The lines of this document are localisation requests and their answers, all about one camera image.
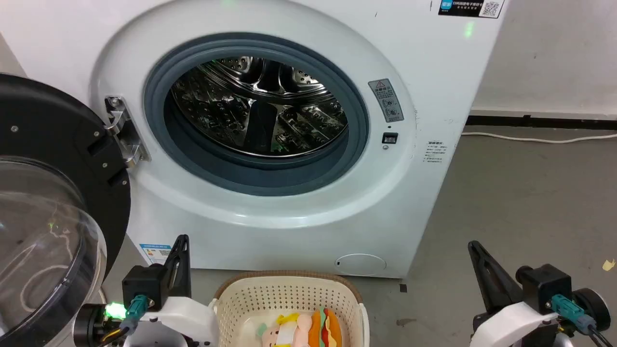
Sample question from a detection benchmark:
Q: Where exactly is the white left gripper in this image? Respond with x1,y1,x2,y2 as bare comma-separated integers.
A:
143,234,220,347

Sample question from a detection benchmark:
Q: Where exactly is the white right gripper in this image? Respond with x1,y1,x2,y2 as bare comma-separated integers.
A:
468,240,561,347

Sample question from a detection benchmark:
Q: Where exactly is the white front-load washing machine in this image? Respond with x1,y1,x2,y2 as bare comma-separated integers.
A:
0,0,506,279

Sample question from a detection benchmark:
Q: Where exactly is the blue energy label sticker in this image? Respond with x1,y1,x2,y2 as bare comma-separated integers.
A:
140,243,173,265

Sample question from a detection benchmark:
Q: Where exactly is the cream perforated laundry basket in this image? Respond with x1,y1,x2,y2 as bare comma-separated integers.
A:
209,271,370,347

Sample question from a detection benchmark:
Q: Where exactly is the grey rubber door gasket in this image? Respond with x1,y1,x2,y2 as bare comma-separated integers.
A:
143,32,370,197

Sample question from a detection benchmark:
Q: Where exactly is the blonde plush doll toy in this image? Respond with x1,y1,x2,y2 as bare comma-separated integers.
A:
256,313,313,347

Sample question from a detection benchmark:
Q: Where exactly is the round drain filter cover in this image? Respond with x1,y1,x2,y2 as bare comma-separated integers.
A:
335,254,387,276

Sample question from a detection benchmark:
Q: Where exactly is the small text instruction sticker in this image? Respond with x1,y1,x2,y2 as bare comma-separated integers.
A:
423,140,446,164

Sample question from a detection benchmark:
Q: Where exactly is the chrome door hinge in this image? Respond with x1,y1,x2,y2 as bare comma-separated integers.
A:
105,96,151,168

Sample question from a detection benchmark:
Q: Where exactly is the black baseboard strip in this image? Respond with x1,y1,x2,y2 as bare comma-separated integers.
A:
466,115,617,131

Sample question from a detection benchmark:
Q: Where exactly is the stainless steel washer drum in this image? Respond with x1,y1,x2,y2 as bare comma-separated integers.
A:
170,56,349,158

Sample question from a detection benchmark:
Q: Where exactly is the black round washer door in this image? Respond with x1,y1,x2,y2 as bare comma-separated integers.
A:
0,73,132,347

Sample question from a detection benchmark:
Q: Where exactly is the grey warning sticker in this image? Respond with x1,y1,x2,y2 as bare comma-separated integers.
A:
368,79,404,123

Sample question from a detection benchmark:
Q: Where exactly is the black QR code sticker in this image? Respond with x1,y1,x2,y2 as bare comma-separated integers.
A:
438,0,505,19

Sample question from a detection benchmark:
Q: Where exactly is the teal plug left camera cable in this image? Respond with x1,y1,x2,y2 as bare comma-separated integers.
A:
99,294,149,347

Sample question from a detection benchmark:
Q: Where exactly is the teal plug camera cable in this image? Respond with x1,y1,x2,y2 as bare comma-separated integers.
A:
551,294,617,347
99,294,149,347

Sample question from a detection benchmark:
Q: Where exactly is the teal plug right camera cable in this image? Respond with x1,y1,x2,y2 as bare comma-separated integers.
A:
551,294,617,347

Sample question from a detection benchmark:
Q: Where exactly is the white cable on floor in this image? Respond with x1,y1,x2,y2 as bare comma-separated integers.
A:
461,132,617,144

